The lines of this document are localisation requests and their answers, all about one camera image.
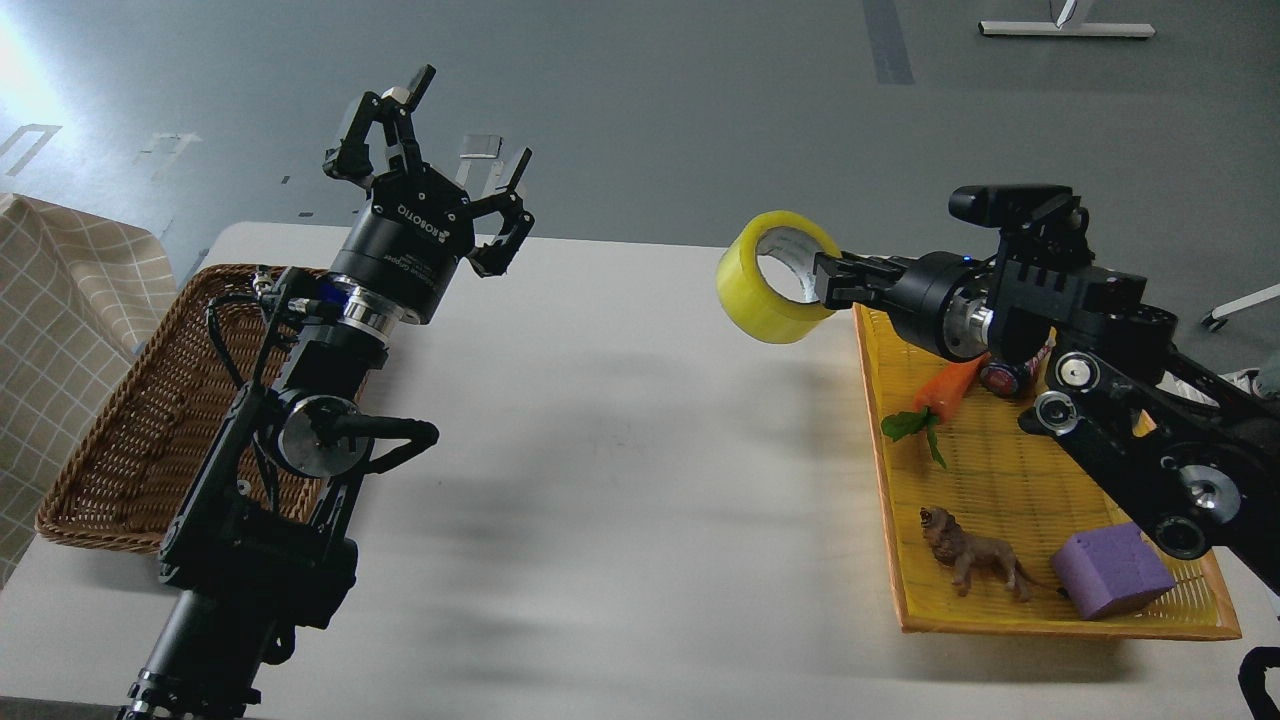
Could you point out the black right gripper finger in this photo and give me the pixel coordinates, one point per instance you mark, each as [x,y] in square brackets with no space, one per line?
[850,269]
[842,295]

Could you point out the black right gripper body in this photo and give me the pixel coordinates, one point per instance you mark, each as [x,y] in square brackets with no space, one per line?
[938,302]

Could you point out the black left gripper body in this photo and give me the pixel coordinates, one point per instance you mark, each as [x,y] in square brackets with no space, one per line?
[408,240]

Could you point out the yellow tape roll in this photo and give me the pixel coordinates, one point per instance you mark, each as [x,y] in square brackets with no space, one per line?
[746,296]

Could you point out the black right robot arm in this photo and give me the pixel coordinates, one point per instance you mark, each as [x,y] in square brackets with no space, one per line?
[1188,456]

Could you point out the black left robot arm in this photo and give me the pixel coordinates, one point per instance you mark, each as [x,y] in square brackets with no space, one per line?
[258,547]

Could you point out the orange toy carrot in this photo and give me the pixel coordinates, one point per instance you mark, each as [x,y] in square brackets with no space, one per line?
[935,403]

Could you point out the small soda can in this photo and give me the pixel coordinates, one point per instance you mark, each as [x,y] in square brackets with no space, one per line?
[1014,380]

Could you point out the brown toy lion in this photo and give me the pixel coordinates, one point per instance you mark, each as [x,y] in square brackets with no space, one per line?
[963,552]

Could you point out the yellow woven basket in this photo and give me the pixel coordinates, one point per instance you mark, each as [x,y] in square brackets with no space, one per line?
[1000,482]

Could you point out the white stand base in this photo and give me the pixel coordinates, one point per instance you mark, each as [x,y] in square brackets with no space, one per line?
[1066,19]

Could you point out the beige checkered cloth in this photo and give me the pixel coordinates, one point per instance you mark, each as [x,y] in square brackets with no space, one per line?
[80,295]

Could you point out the purple foam block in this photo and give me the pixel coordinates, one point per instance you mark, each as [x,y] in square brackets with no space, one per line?
[1110,571]

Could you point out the brown wicker basket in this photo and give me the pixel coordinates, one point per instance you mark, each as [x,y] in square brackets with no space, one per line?
[129,476]

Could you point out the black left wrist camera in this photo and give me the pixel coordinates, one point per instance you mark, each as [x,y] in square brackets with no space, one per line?
[316,296]

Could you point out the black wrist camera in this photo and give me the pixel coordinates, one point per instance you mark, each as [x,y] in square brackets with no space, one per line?
[1003,206]
[316,296]

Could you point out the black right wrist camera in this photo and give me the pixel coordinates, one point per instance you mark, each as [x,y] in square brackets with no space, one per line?
[1003,206]

